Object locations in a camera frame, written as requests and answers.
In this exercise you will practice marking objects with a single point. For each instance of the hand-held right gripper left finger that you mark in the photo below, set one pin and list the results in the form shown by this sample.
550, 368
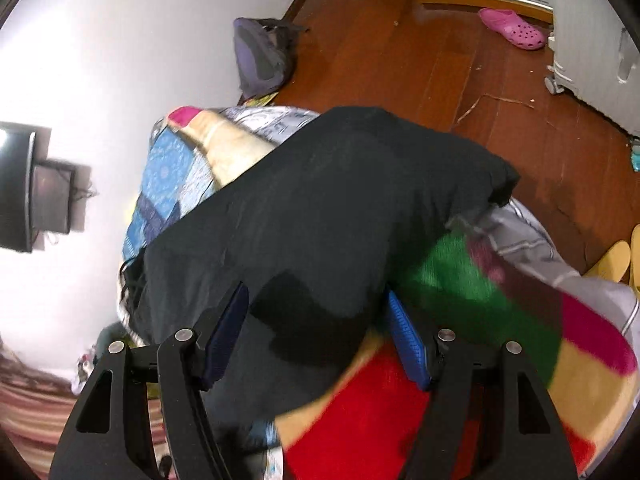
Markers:
227, 331

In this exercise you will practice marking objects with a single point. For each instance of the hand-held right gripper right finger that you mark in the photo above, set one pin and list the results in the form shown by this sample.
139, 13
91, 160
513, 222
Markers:
407, 340

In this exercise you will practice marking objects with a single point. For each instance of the black garment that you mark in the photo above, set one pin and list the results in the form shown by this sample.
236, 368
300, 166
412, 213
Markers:
310, 200

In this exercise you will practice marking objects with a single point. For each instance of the colourful fleece blanket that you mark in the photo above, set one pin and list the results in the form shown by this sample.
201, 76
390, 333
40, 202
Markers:
360, 410

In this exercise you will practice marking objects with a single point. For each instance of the grey striped cloth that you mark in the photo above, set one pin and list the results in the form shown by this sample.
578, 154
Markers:
525, 245

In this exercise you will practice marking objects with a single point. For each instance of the blue patchwork bedsheet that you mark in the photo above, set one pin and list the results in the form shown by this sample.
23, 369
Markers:
165, 170

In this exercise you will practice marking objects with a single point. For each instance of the striped rug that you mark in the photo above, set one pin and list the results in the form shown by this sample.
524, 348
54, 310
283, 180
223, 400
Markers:
30, 410

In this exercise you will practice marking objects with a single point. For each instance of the yellow slipper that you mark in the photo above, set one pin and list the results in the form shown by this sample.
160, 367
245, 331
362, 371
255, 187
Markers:
636, 255
607, 260

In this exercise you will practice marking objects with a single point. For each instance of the purple grey backpack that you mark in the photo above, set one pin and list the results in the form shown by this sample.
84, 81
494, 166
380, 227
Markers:
260, 55

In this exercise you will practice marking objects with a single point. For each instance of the pink clog shoe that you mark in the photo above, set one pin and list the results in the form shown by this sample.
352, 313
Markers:
515, 30

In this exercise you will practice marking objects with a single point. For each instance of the white wheeled cabinet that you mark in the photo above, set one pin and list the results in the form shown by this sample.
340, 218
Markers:
590, 35

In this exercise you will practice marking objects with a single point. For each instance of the dark wall-mounted box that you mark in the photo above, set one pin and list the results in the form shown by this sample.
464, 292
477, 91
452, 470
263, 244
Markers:
50, 195

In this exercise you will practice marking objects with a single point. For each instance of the black wall television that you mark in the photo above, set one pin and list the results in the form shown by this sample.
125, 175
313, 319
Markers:
15, 185

